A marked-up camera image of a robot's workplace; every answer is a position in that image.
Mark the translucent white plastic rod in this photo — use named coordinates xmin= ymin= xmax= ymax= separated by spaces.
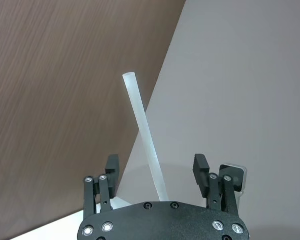
xmin=122 ymin=71 xmax=169 ymax=202

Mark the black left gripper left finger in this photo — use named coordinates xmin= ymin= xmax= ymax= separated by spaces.
xmin=83 ymin=154 xmax=120 ymax=221

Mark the brown wood-grain panel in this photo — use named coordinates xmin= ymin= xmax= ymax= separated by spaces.
xmin=0 ymin=0 xmax=188 ymax=240

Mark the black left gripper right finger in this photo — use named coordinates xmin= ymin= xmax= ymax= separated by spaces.
xmin=192 ymin=153 xmax=239 ymax=218

